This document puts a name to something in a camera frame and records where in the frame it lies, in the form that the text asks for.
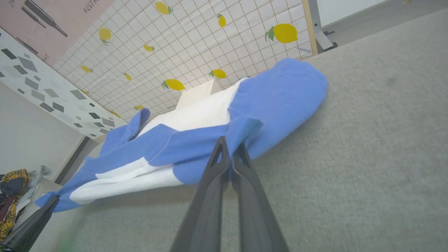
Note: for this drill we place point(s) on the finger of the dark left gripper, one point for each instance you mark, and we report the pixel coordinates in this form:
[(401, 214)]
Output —
[(31, 224)]

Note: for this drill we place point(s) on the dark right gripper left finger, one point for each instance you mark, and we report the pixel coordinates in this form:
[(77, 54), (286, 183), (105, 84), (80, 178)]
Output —
[(206, 210)]

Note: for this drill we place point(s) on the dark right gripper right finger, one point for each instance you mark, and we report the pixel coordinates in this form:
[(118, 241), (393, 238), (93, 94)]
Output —
[(255, 217)]

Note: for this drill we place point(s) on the blue and white garment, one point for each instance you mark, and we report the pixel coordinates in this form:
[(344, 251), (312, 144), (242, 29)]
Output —
[(280, 98)]

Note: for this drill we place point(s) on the yellow plaid garment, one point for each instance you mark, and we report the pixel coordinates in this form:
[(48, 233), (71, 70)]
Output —
[(10, 217)]

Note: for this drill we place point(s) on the light grey garment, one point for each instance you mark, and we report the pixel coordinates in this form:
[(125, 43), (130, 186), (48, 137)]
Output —
[(36, 176)]

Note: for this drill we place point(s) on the grey fabric sofa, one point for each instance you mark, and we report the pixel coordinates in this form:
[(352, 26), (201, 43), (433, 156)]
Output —
[(350, 157)]

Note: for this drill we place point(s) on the white box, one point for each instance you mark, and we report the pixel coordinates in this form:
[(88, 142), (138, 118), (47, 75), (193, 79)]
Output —
[(196, 94)]

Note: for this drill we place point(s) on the grey terrazzo print panel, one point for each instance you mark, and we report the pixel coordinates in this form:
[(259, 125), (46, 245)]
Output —
[(52, 98)]

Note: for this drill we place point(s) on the lemon print grid panel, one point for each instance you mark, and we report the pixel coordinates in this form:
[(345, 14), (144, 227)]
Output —
[(196, 35)]

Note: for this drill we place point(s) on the grey metal partition stand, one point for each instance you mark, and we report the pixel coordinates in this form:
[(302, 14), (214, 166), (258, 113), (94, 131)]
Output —
[(320, 31)]

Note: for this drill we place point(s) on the pink restaurant print panel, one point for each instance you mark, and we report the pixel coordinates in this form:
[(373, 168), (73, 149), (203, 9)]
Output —
[(80, 31)]

